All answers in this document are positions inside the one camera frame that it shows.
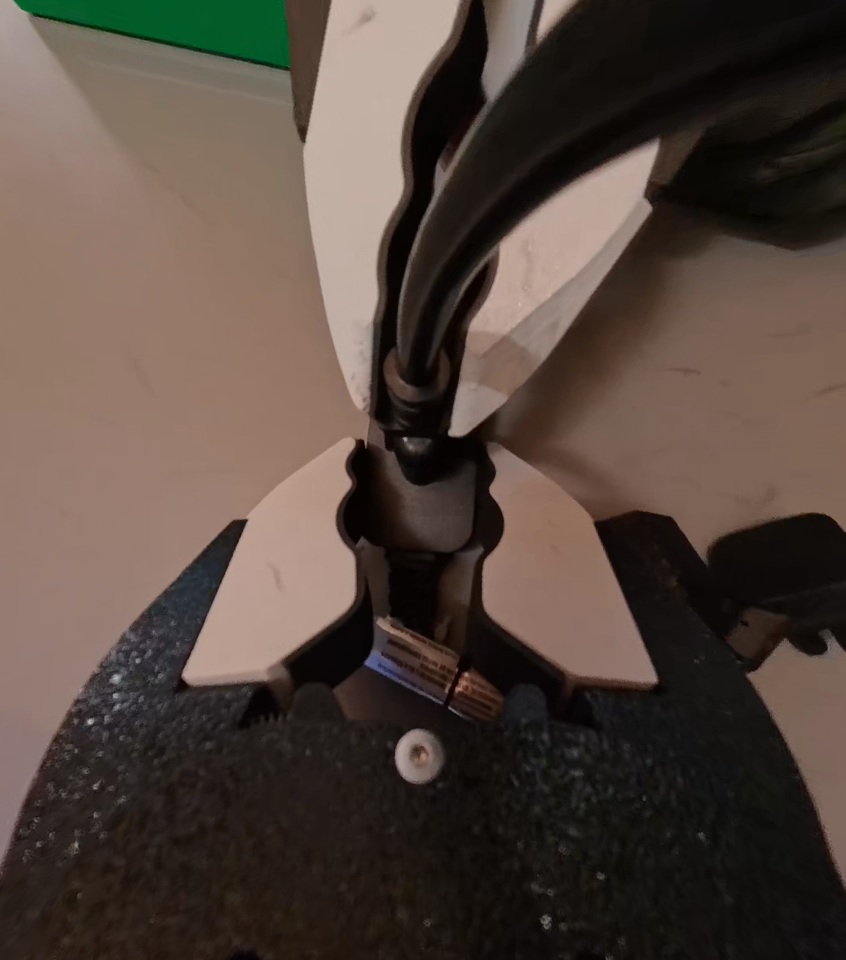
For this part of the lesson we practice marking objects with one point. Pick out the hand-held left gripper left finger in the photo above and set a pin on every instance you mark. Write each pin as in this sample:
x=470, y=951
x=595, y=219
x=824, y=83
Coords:
x=265, y=600

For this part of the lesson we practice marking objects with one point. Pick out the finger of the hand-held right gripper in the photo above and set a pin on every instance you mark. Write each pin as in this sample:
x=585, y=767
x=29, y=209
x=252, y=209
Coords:
x=348, y=187
x=543, y=300

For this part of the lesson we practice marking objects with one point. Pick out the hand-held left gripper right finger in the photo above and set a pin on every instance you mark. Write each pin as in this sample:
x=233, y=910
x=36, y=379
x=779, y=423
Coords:
x=573, y=600

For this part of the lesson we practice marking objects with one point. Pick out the black plug adapter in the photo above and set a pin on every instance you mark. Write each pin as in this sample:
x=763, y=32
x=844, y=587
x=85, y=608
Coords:
x=790, y=570

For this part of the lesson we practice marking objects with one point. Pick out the green storage bin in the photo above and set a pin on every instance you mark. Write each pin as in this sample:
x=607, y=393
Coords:
x=167, y=26

